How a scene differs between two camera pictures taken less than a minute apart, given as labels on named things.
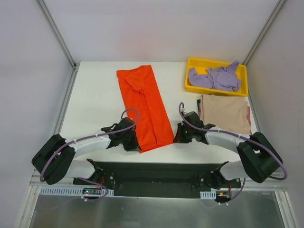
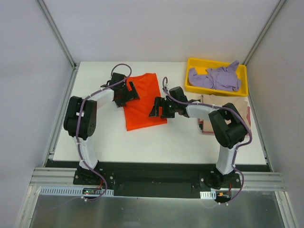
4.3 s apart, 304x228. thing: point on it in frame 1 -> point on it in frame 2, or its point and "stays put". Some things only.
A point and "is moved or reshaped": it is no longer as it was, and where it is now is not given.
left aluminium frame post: [57, 33] stays put
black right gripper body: [181, 135] -> [160, 108]
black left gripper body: [132, 143] -> [128, 93]
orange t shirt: [147, 108] is moved or reshaped
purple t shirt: [222, 78] stays put
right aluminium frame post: [276, 11] stays put
